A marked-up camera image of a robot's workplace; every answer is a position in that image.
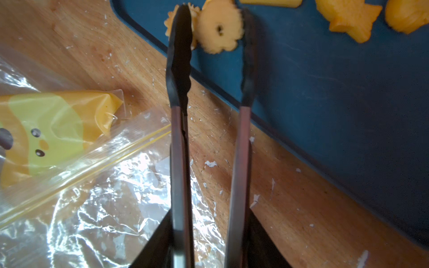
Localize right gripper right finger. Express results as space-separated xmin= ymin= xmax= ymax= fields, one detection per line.
xmin=248 ymin=210 xmax=291 ymax=268

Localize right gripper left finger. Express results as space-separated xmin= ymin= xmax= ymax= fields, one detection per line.
xmin=129 ymin=210 xmax=173 ymax=268

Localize dark blue tray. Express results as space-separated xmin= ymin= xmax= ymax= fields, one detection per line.
xmin=109 ymin=0 xmax=429 ymax=250

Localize black metal tongs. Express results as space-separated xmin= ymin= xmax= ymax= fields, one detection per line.
xmin=166 ymin=4 xmax=258 ymax=268

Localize clear bag lower right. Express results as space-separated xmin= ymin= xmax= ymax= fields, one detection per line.
xmin=1 ymin=137 xmax=170 ymax=268

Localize bag with yellow duck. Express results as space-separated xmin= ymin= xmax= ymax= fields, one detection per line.
xmin=0 ymin=43 xmax=175 ymax=228

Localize round flower cookie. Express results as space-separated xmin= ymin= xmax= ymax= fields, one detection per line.
xmin=195 ymin=0 xmax=244 ymax=54

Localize rectangular yellow cookie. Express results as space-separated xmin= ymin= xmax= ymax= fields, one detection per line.
xmin=240 ymin=0 xmax=303 ymax=8

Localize orange fish cookie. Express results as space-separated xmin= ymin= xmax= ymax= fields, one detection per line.
xmin=316 ymin=0 xmax=383 ymax=44

